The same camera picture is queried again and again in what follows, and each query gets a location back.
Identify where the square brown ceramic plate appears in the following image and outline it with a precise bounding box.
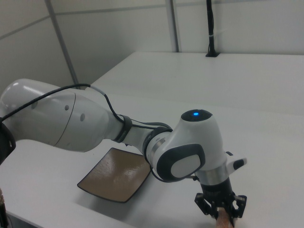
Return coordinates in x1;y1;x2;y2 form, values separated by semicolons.
77;147;152;203

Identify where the sugar-coated bread roll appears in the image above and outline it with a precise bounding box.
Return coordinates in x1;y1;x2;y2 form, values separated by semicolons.
214;206;233;228

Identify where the black curved mount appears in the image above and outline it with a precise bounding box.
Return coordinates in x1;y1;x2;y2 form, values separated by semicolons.
0;116;17;165

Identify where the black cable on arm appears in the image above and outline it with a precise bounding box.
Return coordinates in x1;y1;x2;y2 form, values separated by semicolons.
0;83;170;133

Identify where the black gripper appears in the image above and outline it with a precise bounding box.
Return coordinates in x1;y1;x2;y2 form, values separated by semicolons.
194;177;248;219

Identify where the dark stand with brown wrap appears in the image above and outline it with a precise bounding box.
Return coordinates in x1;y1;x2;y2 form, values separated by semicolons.
0;187;7;228

